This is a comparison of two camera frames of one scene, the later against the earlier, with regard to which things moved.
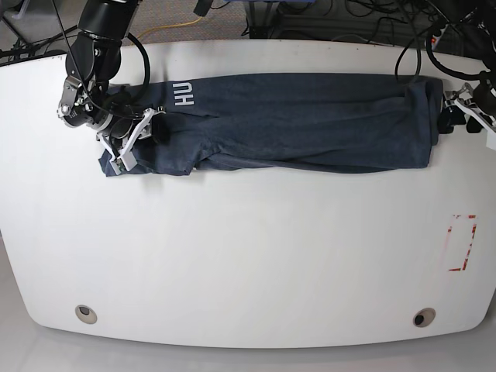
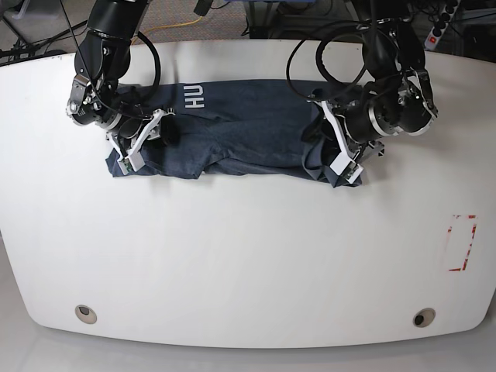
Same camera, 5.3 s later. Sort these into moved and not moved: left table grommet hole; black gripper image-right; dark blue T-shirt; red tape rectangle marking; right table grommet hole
Moved: dark blue T-shirt; black gripper image-right
Not moved: right table grommet hole; red tape rectangle marking; left table grommet hole
